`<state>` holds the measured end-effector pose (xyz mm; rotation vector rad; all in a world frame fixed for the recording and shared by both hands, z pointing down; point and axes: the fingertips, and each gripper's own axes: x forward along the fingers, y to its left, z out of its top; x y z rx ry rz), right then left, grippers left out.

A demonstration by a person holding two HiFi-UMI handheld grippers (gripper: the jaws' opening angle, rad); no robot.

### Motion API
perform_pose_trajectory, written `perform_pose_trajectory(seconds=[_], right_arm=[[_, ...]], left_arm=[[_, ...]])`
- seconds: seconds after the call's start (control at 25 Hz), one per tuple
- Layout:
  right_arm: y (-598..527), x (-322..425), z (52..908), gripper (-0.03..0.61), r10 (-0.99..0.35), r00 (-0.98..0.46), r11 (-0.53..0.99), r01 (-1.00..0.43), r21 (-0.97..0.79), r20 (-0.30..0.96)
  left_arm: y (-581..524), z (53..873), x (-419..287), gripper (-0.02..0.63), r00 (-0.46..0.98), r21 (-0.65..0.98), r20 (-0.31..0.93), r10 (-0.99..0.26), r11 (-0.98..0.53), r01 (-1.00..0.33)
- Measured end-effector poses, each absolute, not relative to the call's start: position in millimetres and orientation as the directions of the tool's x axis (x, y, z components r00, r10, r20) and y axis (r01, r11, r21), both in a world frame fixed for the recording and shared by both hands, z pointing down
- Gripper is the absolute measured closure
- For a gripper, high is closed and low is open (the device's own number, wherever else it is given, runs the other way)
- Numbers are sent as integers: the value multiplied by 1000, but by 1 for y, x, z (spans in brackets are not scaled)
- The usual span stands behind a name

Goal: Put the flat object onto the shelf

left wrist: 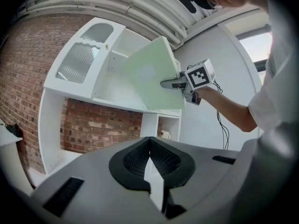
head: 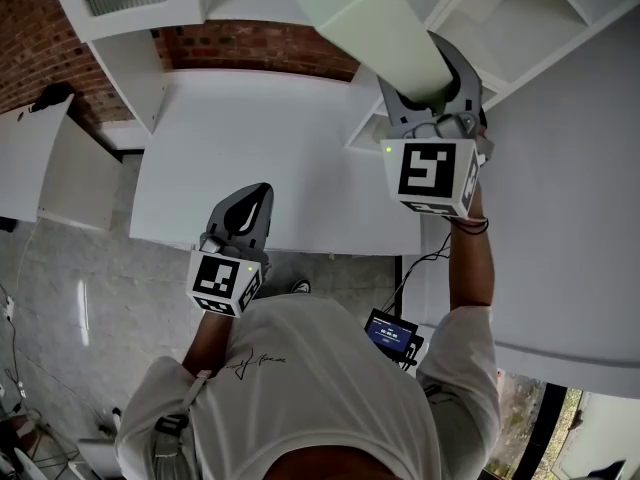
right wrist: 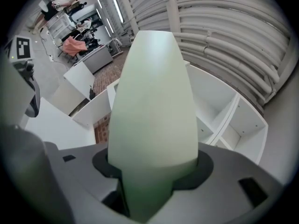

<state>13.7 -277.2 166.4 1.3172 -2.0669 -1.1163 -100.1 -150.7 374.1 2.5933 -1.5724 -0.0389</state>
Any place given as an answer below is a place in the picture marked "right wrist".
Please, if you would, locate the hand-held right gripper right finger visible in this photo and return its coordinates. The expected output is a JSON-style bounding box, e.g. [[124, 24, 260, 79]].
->
[[149, 142, 295, 224]]

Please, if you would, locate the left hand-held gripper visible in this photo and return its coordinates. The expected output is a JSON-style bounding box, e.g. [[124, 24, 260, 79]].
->
[[3, 35, 41, 118]]

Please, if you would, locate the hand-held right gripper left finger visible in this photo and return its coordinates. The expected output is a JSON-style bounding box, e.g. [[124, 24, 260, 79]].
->
[[43, 141, 131, 224]]

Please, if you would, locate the white cubby shelf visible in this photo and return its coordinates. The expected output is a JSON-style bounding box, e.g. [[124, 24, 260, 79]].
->
[[71, 60, 269, 166]]

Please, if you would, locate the pale green object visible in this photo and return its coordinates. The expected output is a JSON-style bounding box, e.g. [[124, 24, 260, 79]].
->
[[107, 30, 199, 224]]

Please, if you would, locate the white flat panel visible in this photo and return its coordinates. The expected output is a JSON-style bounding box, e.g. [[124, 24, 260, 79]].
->
[[24, 97, 97, 150]]

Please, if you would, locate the white drawer cabinet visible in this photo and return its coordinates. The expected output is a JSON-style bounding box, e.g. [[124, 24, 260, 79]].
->
[[47, 13, 77, 39]]

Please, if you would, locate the pink cloth on chair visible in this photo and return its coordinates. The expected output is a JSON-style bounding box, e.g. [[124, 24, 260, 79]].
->
[[62, 35, 87, 57]]

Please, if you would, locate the white upright board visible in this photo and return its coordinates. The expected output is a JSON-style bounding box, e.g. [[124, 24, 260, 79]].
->
[[63, 61, 96, 102]]

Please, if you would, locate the grey metal chest box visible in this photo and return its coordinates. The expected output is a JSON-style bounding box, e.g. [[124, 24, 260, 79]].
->
[[82, 46, 114, 74]]

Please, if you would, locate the long ceiling light strip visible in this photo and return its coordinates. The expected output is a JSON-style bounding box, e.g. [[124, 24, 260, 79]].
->
[[112, 0, 125, 23]]

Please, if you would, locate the row of white ceiling pipes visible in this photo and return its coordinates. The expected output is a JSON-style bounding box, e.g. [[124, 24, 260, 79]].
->
[[121, 0, 294, 108]]

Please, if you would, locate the white square column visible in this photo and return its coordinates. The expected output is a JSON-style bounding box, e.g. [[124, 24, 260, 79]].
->
[[166, 0, 182, 34]]

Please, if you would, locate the white floor cable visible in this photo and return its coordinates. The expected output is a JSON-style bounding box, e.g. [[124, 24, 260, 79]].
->
[[39, 28, 76, 68]]

